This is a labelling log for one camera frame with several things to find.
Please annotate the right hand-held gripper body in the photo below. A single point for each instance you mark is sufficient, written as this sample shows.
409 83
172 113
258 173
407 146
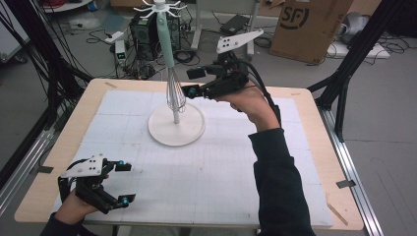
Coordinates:
227 83

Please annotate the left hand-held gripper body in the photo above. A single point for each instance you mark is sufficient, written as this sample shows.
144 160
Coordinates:
93 190

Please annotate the white hook rack stand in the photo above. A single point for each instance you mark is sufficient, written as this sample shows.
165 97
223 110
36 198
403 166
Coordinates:
170 131

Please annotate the person's left hand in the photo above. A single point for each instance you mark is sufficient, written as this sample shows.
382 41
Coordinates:
72 209

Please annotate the person's right hand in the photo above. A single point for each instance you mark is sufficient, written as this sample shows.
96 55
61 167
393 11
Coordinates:
255 105

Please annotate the white metal floor stand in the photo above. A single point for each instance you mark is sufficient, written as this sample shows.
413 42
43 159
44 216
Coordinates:
196 32

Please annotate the black tape piece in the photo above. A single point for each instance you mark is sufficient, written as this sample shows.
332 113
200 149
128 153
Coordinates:
345 184
45 169

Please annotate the flat black device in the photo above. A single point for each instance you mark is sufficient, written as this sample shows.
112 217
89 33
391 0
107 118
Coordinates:
234 24

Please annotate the black computer tower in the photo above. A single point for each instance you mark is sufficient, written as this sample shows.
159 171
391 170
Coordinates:
146 36

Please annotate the white grid mat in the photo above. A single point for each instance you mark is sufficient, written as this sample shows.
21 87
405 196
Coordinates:
196 170

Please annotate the white device with green display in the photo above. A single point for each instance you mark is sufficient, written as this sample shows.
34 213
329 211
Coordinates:
120 52

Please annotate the white power strip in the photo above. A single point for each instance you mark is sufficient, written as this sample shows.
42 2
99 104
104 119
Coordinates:
114 37

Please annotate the brown cardboard box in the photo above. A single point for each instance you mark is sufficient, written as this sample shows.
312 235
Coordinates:
306 32

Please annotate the white floor board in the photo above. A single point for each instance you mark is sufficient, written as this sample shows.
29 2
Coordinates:
341 50

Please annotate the grey rounded appliance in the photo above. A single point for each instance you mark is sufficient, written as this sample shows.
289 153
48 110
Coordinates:
354 26

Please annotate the thin wooden strip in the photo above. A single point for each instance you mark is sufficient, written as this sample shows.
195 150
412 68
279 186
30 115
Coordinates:
337 213

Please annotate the aluminium rail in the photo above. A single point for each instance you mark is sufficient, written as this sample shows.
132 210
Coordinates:
23 167
350 170

